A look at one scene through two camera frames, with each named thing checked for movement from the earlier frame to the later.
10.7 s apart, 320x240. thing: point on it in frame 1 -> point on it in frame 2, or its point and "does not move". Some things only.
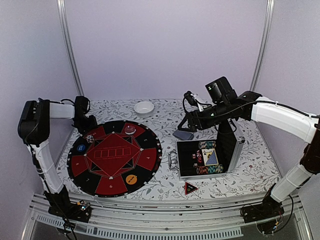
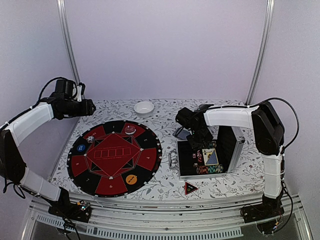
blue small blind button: x=81 y=147 does not move
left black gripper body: x=86 y=124 -> x=72 y=110
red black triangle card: x=189 y=188 does not move
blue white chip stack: x=90 y=139 does not move
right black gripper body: x=221 y=113 -> x=200 y=138
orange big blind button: x=131 y=179 does not move
